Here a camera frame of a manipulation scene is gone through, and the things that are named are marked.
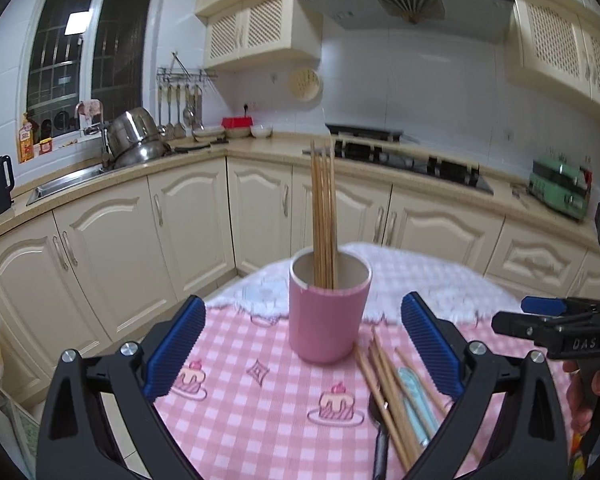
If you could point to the black spoon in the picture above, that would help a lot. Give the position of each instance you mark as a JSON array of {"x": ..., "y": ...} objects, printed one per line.
[{"x": 381, "y": 452}]

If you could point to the person's right hand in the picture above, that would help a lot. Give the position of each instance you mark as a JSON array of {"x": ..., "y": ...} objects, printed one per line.
[{"x": 575, "y": 395}]

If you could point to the black gas stove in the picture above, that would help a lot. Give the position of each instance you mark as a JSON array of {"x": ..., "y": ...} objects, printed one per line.
[{"x": 420, "y": 162}]

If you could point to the large steel pot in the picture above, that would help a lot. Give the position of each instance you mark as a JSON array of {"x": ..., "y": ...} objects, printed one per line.
[{"x": 132, "y": 130}]

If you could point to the green toaster oven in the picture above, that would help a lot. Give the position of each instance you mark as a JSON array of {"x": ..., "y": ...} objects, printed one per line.
[{"x": 557, "y": 187}]

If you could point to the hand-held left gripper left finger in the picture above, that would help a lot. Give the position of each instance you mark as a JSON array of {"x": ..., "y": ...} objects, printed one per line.
[{"x": 176, "y": 350}]

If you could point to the steel pan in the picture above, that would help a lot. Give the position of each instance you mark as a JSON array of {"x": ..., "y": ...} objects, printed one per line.
[{"x": 142, "y": 152}]

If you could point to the steel sink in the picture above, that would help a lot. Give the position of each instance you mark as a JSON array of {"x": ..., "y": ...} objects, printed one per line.
[{"x": 65, "y": 182}]

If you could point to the wall utensil rack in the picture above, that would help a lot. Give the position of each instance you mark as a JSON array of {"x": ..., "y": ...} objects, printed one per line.
[{"x": 185, "y": 74}]

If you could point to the hanging steel skimmer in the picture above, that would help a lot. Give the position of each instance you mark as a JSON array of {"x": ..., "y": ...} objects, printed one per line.
[{"x": 190, "y": 112}]

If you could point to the window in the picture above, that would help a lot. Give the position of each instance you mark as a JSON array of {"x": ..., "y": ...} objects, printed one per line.
[{"x": 115, "y": 50}]

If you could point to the small red packet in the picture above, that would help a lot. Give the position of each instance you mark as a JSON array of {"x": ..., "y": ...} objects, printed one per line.
[{"x": 46, "y": 146}]

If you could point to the yellow bottle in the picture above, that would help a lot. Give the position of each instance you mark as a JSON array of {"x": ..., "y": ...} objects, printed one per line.
[{"x": 25, "y": 140}]

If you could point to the cream lower cabinets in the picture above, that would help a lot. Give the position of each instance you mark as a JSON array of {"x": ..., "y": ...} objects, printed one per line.
[{"x": 190, "y": 225}]

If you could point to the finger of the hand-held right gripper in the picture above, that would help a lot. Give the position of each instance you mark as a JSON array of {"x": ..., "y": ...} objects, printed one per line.
[
  {"x": 520, "y": 325},
  {"x": 540, "y": 304}
]

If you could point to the steel faucet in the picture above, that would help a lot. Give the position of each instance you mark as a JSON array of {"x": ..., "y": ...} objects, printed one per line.
[{"x": 102, "y": 140}]

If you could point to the cream lattice upper cabinet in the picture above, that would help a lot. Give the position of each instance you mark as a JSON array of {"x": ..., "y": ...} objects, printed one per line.
[{"x": 565, "y": 50}]

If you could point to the hanging steel ladle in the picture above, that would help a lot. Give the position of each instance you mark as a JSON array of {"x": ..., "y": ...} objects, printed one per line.
[{"x": 163, "y": 110}]

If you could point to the pink rag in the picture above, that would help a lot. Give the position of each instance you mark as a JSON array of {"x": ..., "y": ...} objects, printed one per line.
[{"x": 91, "y": 109}]

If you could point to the round beige wall plate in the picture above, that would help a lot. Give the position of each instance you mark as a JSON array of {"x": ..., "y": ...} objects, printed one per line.
[{"x": 304, "y": 82}]

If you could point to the pink checked tablecloth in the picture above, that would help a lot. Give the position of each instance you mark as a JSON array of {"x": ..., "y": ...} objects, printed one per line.
[{"x": 260, "y": 435}]

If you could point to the black tray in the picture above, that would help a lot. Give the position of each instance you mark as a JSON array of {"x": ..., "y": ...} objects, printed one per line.
[{"x": 362, "y": 131}]

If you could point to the wooden chopstick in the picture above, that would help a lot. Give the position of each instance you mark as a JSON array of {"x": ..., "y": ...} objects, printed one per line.
[
  {"x": 417, "y": 377},
  {"x": 380, "y": 405},
  {"x": 391, "y": 405},
  {"x": 397, "y": 390}
]

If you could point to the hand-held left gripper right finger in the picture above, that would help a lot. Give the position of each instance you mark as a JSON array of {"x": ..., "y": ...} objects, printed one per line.
[{"x": 430, "y": 347}]

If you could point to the white bowl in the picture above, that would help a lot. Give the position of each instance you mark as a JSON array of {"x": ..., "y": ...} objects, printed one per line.
[
  {"x": 261, "y": 131},
  {"x": 207, "y": 133},
  {"x": 237, "y": 132}
]

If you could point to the light blue spoon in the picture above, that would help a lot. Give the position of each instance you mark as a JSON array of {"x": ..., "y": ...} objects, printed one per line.
[{"x": 416, "y": 402}]

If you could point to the bundle of wooden chopsticks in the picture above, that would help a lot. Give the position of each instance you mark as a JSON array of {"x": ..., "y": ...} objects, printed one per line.
[{"x": 324, "y": 210}]

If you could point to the pink cup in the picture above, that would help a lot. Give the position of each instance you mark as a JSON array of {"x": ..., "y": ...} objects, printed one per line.
[{"x": 325, "y": 320}]

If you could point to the red box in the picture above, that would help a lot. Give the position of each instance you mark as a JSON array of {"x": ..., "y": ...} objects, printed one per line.
[{"x": 237, "y": 122}]

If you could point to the hanging steel spatula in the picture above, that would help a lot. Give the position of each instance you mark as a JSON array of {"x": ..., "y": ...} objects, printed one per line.
[{"x": 178, "y": 120}]

